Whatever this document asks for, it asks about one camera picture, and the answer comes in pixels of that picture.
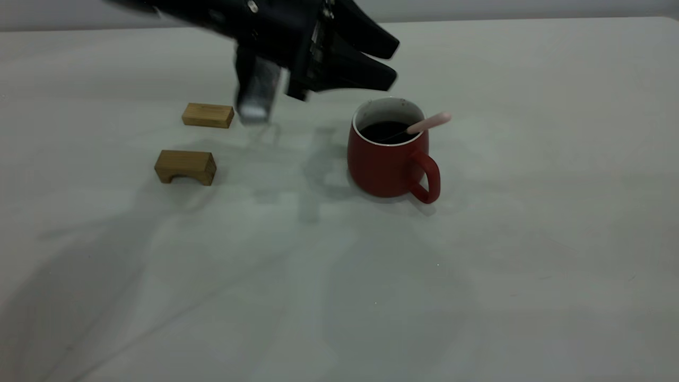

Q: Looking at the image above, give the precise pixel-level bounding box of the arched wooden block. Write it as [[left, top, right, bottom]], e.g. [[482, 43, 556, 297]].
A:
[[154, 150, 217, 187]]

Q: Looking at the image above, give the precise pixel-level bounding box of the flat rectangular wooden block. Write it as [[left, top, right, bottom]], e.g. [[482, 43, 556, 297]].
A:
[[182, 103, 235, 129]]

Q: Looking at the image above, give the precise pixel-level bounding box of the pink handled metal spoon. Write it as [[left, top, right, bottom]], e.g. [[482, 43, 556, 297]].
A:
[[378, 111, 453, 145]]

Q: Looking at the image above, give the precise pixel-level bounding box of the black coffee liquid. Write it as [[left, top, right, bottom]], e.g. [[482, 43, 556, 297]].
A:
[[360, 121, 421, 145]]

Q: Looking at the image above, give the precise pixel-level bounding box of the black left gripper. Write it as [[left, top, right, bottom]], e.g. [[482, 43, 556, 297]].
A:
[[233, 0, 400, 102]]

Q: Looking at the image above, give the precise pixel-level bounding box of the red ceramic mug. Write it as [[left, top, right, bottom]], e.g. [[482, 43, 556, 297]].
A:
[[347, 97, 441, 205]]

